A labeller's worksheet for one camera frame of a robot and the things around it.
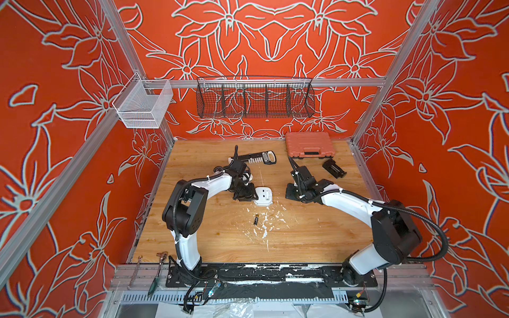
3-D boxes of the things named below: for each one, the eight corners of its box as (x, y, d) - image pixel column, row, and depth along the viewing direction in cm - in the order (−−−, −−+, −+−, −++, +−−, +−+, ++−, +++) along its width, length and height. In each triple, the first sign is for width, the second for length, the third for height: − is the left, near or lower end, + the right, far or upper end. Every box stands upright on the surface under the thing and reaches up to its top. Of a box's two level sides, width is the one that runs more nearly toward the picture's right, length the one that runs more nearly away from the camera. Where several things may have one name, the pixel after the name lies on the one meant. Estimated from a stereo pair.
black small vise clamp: (337, 180, 103) (339, 177, 101) (321, 165, 110) (323, 162, 108) (345, 175, 105) (347, 172, 103) (329, 161, 112) (330, 158, 110)
